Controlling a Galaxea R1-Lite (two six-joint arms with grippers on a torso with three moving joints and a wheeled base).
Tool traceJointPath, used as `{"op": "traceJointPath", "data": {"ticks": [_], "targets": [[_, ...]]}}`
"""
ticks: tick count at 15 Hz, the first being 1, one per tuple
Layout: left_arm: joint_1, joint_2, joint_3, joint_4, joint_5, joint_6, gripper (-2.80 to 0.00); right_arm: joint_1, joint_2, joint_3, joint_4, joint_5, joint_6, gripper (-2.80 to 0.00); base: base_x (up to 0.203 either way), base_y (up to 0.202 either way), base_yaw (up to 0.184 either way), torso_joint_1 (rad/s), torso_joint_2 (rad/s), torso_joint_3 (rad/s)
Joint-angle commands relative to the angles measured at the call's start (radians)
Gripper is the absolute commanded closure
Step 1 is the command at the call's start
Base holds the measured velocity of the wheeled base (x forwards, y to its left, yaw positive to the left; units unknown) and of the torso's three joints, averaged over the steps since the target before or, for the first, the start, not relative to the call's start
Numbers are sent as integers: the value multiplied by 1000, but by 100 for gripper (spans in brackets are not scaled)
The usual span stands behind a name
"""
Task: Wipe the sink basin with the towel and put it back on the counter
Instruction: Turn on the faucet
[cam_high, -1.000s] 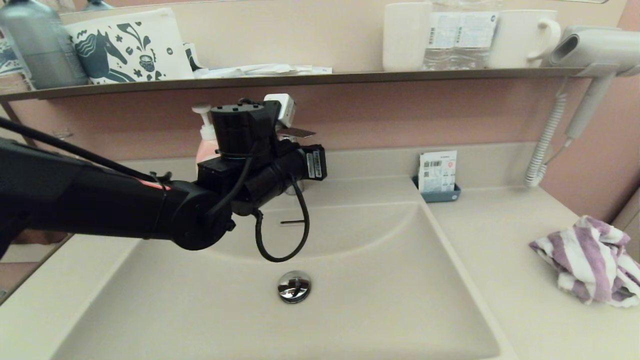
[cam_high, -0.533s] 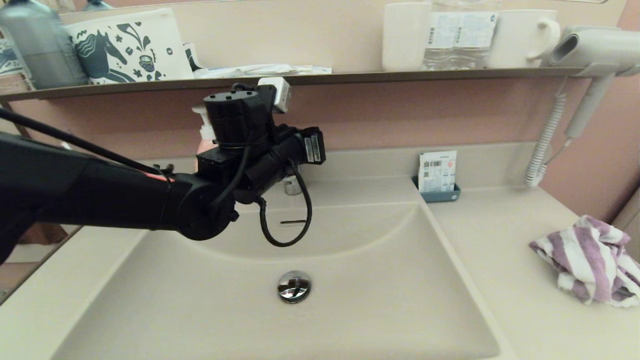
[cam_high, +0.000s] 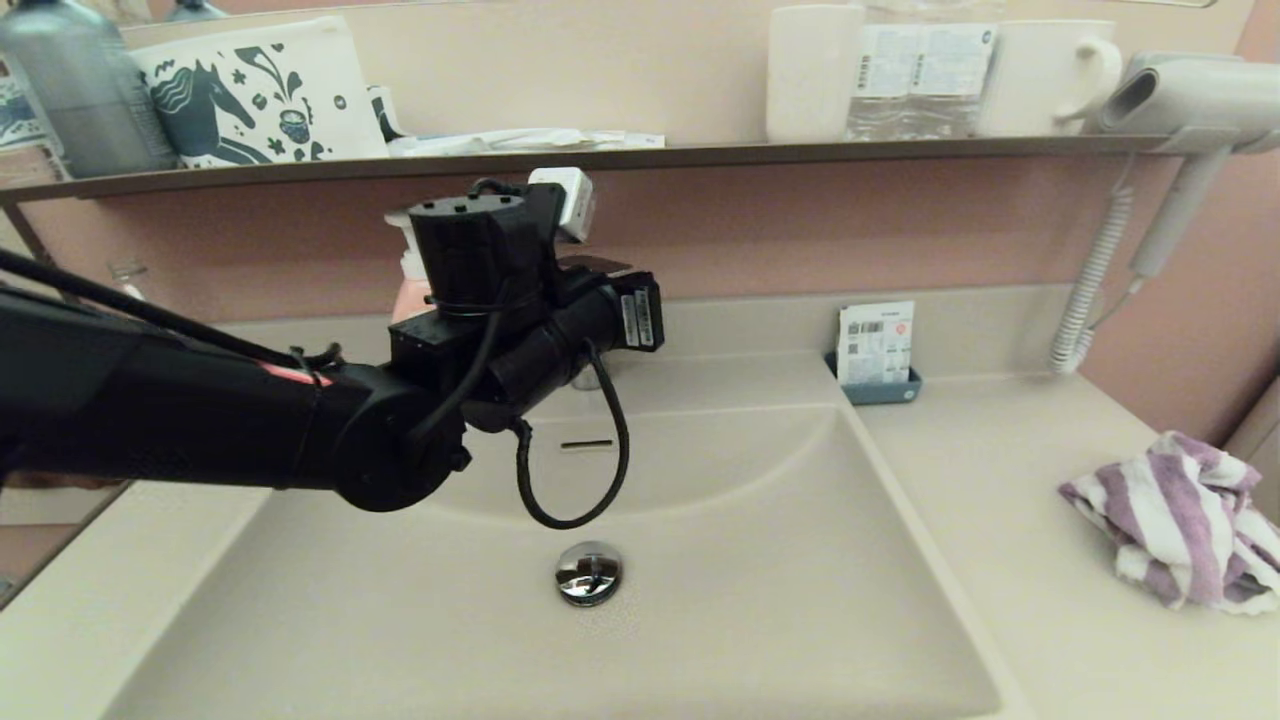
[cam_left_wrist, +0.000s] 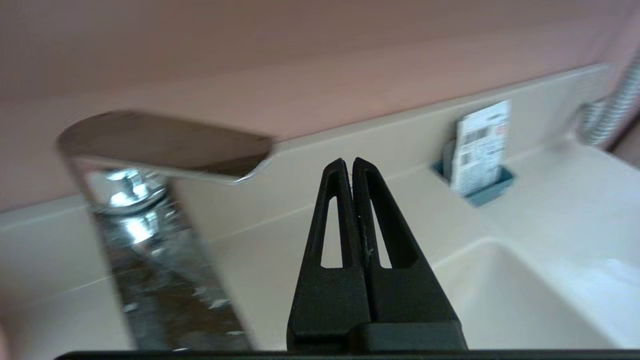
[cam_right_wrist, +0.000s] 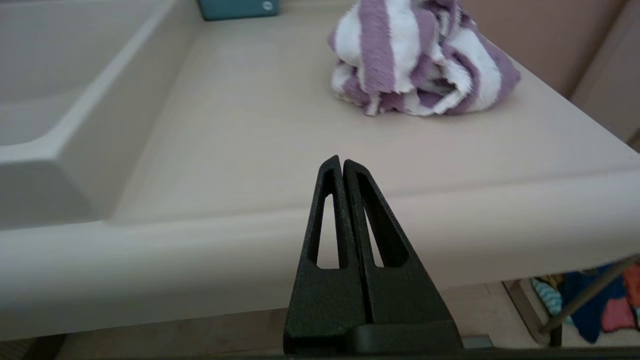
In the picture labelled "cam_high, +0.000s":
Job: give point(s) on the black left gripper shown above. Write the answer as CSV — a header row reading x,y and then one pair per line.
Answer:
x,y
585,325

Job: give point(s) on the chrome faucet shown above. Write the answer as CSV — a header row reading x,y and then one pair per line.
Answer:
x,y
590,379

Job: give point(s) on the purple white striped towel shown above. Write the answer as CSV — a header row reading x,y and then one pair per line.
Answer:
x,y
1170,520

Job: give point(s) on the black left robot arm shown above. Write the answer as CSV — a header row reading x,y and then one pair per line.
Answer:
x,y
150,400

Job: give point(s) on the beige wash basin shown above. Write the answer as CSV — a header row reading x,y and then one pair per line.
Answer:
x,y
800,600

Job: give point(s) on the pink soap pump bottle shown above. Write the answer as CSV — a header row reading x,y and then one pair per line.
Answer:
x,y
405,300

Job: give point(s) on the flat white plastic packet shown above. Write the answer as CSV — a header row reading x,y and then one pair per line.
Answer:
x,y
520,140

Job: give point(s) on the chrome drain stopper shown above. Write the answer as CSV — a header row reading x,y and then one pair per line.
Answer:
x,y
589,573

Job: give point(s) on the white printed sachets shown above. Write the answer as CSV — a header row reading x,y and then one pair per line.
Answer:
x,y
875,343

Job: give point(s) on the small blue tray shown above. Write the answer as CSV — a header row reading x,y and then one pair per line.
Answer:
x,y
880,391

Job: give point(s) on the white horse print pouch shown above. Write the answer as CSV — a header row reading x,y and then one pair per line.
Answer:
x,y
300,75

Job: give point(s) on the clear bottle with white label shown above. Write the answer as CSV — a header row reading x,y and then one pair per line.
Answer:
x,y
885,85
955,85

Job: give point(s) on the tall clear plastic water bottle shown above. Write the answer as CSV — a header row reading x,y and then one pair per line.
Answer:
x,y
128,272

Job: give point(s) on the grey metal bottle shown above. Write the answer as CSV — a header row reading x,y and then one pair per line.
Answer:
x,y
85,100

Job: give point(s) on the blue patterned pouch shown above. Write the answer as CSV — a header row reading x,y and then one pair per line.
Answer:
x,y
18,112

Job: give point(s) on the white hair dryer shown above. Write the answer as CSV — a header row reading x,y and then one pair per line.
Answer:
x,y
1200,98

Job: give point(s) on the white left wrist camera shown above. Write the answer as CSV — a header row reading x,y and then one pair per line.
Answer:
x,y
570,200

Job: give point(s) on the brown wall shelf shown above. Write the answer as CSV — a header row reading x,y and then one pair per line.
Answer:
x,y
700,155

